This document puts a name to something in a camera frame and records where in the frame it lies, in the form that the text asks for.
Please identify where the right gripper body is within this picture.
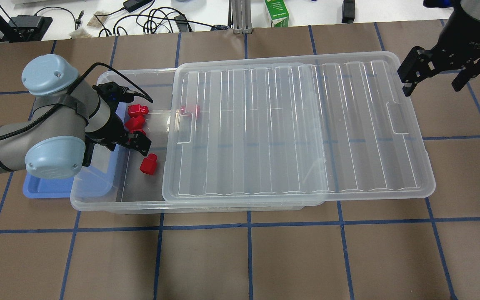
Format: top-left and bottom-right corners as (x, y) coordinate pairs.
(397, 8), (480, 85)

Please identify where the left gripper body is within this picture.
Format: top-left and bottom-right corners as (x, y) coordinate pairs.
(85, 113), (140, 152)

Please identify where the clear plastic box lid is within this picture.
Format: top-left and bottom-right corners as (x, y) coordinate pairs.
(162, 51), (436, 207)

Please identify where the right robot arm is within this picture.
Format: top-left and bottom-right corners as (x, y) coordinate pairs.
(397, 0), (480, 97)

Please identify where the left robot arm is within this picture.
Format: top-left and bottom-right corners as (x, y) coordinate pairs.
(0, 54), (153, 179)

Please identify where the red block cluster lower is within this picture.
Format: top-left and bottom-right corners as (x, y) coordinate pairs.
(129, 129), (147, 136)

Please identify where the red block cluster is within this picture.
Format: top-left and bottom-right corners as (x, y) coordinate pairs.
(129, 129), (147, 136)
(124, 115), (145, 131)
(127, 104), (149, 118)

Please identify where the red block cluster middle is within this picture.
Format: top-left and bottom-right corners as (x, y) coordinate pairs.
(124, 115), (145, 131)

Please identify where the red block lone near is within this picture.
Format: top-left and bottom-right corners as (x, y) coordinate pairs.
(139, 152), (158, 175)

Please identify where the red block cluster upper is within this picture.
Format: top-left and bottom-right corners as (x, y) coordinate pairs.
(127, 104), (149, 118)

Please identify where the blue plastic tray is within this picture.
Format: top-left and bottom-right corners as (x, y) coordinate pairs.
(22, 104), (128, 199)

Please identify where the clear plastic storage box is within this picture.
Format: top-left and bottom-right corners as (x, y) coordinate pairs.
(70, 63), (330, 213)

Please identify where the red block far centre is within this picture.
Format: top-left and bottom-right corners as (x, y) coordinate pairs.
(179, 105), (201, 119)

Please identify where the green carton box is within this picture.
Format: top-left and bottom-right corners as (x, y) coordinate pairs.
(263, 0), (290, 28)

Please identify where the snack bag right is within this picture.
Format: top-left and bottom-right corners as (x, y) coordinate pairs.
(86, 12), (109, 29)

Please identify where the black power adapter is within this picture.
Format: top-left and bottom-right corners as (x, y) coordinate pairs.
(122, 0), (154, 12)

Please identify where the aluminium frame post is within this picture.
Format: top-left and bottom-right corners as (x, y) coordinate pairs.
(228, 0), (253, 34)

